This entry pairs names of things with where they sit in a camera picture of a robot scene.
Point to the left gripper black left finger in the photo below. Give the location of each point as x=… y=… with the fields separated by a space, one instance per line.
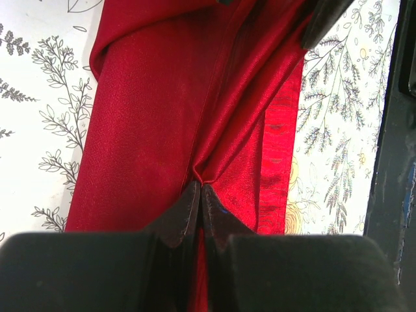
x=147 y=270

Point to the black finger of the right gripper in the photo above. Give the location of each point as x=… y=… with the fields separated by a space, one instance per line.
x=325 y=15

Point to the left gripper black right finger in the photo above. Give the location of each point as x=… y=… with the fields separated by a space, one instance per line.
x=252 y=272

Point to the red cloth napkin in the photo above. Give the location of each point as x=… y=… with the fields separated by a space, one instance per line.
x=191 y=91

